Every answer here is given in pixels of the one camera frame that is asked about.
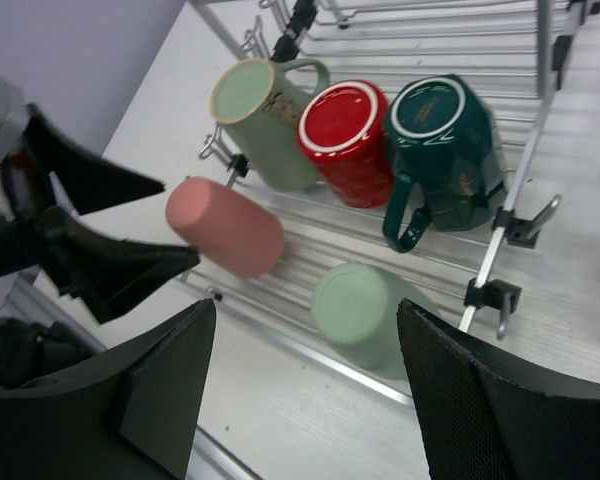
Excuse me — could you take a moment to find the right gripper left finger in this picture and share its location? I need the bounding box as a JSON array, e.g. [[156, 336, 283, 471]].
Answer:
[[0, 300, 216, 479]]

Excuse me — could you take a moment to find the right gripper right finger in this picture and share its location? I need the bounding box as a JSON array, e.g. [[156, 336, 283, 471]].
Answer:
[[397, 299, 600, 479]]

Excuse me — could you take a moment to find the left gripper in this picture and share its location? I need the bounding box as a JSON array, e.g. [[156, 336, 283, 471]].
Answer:
[[0, 103, 200, 324]]

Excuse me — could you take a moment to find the pink tumbler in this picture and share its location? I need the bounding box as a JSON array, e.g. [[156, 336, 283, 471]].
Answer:
[[165, 177, 285, 278]]

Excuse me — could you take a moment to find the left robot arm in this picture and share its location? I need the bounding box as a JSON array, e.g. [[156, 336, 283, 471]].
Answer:
[[0, 103, 200, 389]]

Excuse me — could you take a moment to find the light green tumbler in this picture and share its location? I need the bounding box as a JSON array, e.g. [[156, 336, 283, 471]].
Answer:
[[311, 263, 433, 380]]

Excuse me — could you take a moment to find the sage green mug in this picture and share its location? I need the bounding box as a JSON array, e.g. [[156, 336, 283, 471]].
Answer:
[[210, 57, 330, 192]]

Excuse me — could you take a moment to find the dark green mug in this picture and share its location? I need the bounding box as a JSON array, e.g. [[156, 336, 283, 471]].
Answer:
[[382, 74, 507, 253]]

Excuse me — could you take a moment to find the red mug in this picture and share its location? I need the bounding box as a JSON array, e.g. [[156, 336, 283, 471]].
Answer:
[[297, 80, 394, 209]]

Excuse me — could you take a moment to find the silver wire dish rack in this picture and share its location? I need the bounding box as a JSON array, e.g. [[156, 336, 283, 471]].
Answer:
[[174, 0, 600, 480]]

